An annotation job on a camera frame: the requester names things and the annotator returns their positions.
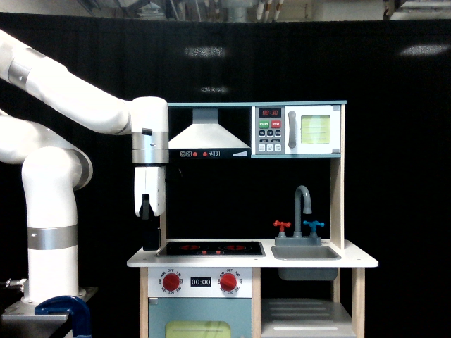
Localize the grey toy sink basin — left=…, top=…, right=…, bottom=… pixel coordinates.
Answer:
left=271, top=246, right=341, bottom=281

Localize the white knob panel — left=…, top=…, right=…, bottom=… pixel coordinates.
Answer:
left=148, top=267, right=253, bottom=299

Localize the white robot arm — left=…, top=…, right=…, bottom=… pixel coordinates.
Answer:
left=1, top=33, right=169, bottom=305

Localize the right red oven knob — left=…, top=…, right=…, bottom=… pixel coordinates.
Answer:
left=219, top=273, right=237, bottom=292

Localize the grey microwave control panel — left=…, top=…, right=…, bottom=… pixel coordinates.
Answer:
left=252, top=106, right=285, bottom=156

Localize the black toy stovetop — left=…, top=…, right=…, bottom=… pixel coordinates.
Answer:
left=158, top=241, right=264, bottom=257

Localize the blue c-clamp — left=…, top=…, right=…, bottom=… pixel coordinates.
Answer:
left=35, top=296, right=92, bottom=338

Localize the blue tap handle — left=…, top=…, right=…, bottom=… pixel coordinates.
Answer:
left=303, top=220, right=325, bottom=238

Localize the red tap handle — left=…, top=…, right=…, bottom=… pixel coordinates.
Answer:
left=273, top=220, right=292, bottom=238

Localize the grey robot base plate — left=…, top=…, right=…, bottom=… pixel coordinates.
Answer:
left=1, top=287, right=99, bottom=322

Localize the silver range hood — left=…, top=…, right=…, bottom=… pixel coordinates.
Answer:
left=168, top=108, right=251, bottom=160

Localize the light blue oven door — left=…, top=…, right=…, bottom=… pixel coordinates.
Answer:
left=149, top=297, right=252, bottom=337

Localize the grey lower shelf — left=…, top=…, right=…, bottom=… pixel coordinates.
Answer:
left=261, top=298, right=356, bottom=337

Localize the metal cable connector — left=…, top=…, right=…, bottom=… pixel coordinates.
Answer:
left=1, top=278, right=27, bottom=291

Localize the grey toy faucet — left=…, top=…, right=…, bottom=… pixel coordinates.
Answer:
left=274, top=185, right=323, bottom=247

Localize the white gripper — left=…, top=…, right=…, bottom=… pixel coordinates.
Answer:
left=134, top=166, right=166, bottom=251

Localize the left red oven knob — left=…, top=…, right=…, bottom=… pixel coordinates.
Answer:
left=162, top=273, right=180, bottom=292

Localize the wooden toy kitchen frame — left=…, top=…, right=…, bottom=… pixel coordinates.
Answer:
left=128, top=101, right=378, bottom=337

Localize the red oven knob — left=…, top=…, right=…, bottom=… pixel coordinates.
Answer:
left=162, top=273, right=180, bottom=292
left=219, top=273, right=237, bottom=292

